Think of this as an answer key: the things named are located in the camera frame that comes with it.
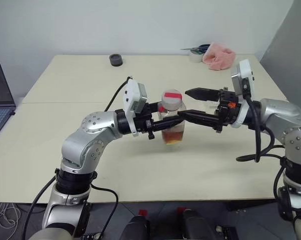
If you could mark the clear bottle with brown drink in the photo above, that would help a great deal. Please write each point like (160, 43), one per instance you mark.
(173, 137)

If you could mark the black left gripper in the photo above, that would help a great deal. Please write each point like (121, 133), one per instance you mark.
(144, 122)

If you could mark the pink cloth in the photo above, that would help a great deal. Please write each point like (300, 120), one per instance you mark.
(219, 57)

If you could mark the white cap with red tape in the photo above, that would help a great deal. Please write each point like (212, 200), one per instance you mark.
(171, 101)

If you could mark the dark rounded shape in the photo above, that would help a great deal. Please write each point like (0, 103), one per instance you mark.
(196, 225)
(135, 228)

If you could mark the white tape roll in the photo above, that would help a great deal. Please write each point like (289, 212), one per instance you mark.
(196, 58)

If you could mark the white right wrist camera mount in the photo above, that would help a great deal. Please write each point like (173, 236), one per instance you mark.
(245, 68)

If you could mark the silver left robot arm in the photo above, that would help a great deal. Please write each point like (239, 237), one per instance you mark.
(90, 132)

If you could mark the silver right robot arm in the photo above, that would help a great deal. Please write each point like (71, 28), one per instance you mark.
(280, 112)

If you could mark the black base with white wheel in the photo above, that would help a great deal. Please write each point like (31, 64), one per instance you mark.
(226, 233)

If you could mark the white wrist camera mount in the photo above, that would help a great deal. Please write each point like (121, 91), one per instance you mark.
(130, 95)
(245, 68)

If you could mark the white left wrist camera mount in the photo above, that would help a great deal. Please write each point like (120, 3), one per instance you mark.
(130, 95)

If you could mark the small red tab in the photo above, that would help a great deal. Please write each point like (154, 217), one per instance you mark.
(142, 212)
(181, 210)

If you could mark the dark grey laptop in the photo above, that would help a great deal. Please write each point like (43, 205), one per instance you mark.
(0, 100)

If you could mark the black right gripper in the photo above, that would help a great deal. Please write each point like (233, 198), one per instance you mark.
(226, 110)

